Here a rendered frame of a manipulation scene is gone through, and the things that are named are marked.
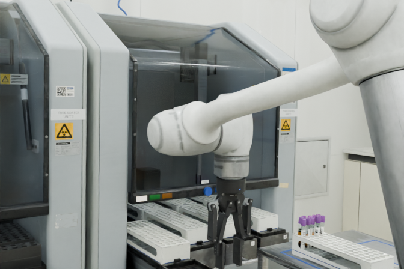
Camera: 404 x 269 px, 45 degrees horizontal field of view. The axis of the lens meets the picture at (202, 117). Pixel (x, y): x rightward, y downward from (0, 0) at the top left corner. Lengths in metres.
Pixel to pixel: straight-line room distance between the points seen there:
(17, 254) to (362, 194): 2.88
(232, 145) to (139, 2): 1.73
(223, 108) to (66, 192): 0.62
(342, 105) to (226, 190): 2.71
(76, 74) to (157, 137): 0.44
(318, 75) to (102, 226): 0.83
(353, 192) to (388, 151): 3.21
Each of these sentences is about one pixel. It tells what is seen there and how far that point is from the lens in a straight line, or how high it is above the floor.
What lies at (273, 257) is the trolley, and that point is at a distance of 1.56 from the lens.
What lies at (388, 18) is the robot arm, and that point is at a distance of 0.70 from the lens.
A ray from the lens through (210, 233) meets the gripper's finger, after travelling 1.26.
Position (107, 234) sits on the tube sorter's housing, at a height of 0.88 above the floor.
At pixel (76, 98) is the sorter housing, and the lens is 1.44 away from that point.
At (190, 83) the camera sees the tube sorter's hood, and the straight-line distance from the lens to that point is 1.60.
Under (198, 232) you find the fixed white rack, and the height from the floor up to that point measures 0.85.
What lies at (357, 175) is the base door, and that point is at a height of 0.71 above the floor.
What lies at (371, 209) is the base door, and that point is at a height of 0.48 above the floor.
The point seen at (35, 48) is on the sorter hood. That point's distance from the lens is 1.44.
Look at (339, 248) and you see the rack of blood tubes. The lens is 1.46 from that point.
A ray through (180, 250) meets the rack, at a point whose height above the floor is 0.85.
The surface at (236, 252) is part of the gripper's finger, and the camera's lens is 1.33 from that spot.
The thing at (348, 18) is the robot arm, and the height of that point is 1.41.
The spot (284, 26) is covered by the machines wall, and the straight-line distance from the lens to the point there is 3.44.
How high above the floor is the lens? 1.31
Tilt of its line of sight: 3 degrees down
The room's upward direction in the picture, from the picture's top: 1 degrees clockwise
